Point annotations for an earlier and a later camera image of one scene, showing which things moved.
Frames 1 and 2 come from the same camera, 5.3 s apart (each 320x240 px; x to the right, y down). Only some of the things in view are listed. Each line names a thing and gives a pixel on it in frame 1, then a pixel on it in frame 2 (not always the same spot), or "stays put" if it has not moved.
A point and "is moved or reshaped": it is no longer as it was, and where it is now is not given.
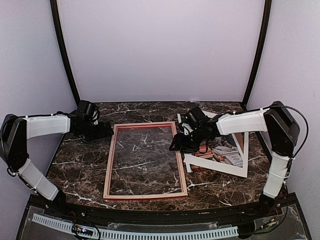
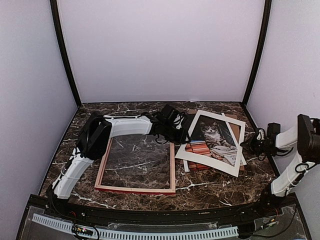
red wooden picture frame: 107,195 to 137,164
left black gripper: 102,133 to 182,138
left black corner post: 64,55 stays put
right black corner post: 266,21 stays put
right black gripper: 178,139 to 250,145
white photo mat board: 242,139 is moved or reshaped
